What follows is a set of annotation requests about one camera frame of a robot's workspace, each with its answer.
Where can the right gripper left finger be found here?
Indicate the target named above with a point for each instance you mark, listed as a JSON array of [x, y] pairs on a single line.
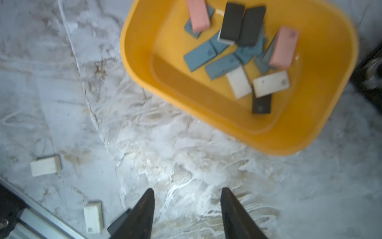
[[138, 224]]

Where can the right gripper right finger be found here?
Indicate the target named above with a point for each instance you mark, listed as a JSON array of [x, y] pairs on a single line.
[[236, 221]]

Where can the white eraser bottom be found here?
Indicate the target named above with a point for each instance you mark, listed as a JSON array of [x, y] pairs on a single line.
[[93, 218]]

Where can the blue eraser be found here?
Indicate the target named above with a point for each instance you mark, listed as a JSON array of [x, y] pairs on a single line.
[[218, 46], [245, 54], [200, 56], [222, 66], [188, 26]]

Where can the pink eraser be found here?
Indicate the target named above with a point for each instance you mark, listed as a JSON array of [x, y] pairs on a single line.
[[199, 15], [284, 47]]

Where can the yellow plastic storage box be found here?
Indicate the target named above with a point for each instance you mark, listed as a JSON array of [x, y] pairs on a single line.
[[153, 43]]

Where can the black eraser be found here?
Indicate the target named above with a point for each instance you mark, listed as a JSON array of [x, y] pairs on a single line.
[[261, 105], [251, 25], [117, 223], [232, 21]]

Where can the grey eraser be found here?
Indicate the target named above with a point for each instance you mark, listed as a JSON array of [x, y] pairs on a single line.
[[263, 62]]

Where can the black hard case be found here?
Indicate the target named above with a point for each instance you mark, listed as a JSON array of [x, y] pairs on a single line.
[[367, 78]]

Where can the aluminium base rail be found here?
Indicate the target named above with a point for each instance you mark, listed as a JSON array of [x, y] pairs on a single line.
[[24, 218]]

